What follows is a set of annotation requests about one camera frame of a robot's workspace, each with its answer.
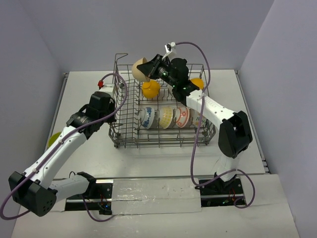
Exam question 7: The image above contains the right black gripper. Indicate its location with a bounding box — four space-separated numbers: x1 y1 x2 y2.
136 55 177 88

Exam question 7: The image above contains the tan ceramic bowl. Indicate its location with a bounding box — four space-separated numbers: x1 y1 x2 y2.
131 58 150 82

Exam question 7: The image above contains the small orange plastic bowl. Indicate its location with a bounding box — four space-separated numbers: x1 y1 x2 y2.
142 79 160 99

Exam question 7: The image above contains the pale yellow flower bowl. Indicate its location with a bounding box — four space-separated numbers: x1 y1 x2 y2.
158 107 173 129

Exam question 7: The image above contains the blue floral ceramic bowl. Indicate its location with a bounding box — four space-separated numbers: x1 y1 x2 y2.
138 107 155 129

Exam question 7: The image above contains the large orange plastic bowl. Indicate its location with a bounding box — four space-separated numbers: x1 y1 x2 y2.
190 78 204 90

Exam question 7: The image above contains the red patterned white bowl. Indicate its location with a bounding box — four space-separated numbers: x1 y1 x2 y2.
174 106 190 128

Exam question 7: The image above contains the lime green plastic bowl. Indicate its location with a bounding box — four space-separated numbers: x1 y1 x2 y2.
48 132 61 148

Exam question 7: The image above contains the white green leaf bowl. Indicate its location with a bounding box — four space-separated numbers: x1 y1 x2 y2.
192 111 208 127

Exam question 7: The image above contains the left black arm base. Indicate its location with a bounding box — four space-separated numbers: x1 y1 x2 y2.
65 179 113 215

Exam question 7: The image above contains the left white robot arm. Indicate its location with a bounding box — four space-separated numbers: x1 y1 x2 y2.
8 90 115 217

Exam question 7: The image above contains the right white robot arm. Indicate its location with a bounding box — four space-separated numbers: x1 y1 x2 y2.
133 55 253 194

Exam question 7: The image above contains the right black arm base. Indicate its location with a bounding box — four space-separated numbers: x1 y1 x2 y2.
195 177 246 207

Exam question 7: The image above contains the clear plastic tape sheet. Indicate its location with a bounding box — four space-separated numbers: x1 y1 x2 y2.
111 178 202 215

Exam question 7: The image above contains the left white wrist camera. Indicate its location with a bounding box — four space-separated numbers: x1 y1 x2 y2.
99 84 116 98

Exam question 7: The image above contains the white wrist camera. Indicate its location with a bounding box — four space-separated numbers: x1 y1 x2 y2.
162 42 176 59
99 84 116 98

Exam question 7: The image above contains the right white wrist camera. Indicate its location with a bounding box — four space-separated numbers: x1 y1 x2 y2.
162 42 176 59

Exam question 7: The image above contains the grey wire dish rack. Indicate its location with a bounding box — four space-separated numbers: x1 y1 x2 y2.
108 53 216 148

